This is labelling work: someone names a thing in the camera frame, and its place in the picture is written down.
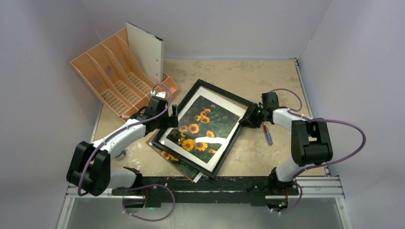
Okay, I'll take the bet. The black sunflower photo frame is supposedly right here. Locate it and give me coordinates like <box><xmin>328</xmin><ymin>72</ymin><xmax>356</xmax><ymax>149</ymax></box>
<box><xmin>151</xmin><ymin>79</ymin><xmax>254</xmax><ymax>178</ymax></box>

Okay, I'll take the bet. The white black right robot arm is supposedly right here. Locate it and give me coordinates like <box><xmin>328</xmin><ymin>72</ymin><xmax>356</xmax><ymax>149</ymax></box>
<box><xmin>239</xmin><ymin>92</ymin><xmax>333</xmax><ymax>194</ymax></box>

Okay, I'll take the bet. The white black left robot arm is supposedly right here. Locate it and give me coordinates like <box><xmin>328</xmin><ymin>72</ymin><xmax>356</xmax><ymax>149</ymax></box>
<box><xmin>66</xmin><ymin>95</ymin><xmax>178</xmax><ymax>196</ymax></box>

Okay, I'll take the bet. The white binder board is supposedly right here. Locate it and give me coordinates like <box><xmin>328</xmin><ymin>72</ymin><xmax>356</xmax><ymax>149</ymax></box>
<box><xmin>126</xmin><ymin>21</ymin><xmax>164</xmax><ymax>83</ymax></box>

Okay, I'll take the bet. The peach plastic file organizer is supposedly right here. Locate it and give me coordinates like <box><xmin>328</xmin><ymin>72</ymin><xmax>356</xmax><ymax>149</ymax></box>
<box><xmin>70</xmin><ymin>27</ymin><xmax>180</xmax><ymax>122</ymax></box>

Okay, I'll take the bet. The blue patterned tape roll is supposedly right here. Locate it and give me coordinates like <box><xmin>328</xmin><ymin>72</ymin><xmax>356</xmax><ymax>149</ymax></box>
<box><xmin>115</xmin><ymin>150</ymin><xmax>127</xmax><ymax>161</ymax></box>

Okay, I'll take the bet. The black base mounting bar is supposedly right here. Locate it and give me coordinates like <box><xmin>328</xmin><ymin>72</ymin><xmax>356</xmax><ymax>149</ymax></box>
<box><xmin>112</xmin><ymin>176</ymin><xmax>299</xmax><ymax>208</ymax></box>

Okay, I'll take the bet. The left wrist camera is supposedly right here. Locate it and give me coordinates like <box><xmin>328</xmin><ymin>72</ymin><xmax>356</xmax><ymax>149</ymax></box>
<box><xmin>150</xmin><ymin>91</ymin><xmax>168</xmax><ymax>102</ymax></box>

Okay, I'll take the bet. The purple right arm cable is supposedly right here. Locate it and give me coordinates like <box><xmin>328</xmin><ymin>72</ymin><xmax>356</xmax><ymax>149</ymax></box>
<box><xmin>269</xmin><ymin>88</ymin><xmax>367</xmax><ymax>215</ymax></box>

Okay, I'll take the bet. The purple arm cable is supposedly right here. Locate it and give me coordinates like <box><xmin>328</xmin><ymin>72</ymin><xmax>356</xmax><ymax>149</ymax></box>
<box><xmin>76</xmin><ymin>83</ymin><xmax>177</xmax><ymax>222</ymax></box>
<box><xmin>269</xmin><ymin>88</ymin><xmax>367</xmax><ymax>215</ymax></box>

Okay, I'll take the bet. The brown frame backing board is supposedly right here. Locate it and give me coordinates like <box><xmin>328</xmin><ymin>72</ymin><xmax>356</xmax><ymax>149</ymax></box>
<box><xmin>145</xmin><ymin>139</ymin><xmax>195</xmax><ymax>183</ymax></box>

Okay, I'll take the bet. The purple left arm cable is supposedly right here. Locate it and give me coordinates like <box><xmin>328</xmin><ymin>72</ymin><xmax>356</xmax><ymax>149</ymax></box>
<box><xmin>76</xmin><ymin>83</ymin><xmax>177</xmax><ymax>222</ymax></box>

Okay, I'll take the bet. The aluminium rail frame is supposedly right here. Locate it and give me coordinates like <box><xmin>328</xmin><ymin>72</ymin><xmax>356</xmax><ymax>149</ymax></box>
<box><xmin>57</xmin><ymin>58</ymin><xmax>353</xmax><ymax>229</ymax></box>

